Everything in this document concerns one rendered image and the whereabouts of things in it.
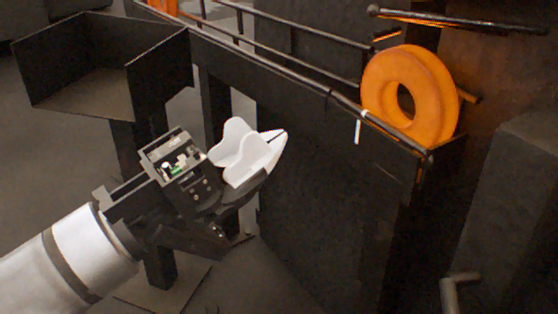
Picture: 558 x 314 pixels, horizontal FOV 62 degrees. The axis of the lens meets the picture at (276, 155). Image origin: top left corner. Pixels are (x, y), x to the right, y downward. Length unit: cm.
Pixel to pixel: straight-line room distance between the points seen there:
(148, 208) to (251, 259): 94
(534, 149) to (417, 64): 19
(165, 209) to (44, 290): 13
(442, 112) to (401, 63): 8
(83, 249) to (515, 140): 43
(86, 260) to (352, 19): 56
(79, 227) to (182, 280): 91
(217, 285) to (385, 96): 84
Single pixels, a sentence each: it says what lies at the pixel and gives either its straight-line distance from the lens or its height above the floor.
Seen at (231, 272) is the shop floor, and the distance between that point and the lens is 138.
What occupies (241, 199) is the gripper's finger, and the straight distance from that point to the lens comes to 49.
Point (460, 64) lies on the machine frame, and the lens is 67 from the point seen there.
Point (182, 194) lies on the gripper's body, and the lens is 46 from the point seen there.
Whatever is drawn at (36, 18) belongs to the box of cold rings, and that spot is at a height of 20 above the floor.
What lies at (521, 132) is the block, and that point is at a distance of 53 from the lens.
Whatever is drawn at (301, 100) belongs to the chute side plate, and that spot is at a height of 67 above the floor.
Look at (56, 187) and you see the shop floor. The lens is 183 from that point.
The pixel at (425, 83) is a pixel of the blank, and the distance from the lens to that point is 61.
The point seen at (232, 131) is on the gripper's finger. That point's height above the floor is 77.
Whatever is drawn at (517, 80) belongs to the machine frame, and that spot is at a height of 80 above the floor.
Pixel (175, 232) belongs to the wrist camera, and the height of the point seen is 70.
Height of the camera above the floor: 105
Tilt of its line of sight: 36 degrees down
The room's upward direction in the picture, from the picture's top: straight up
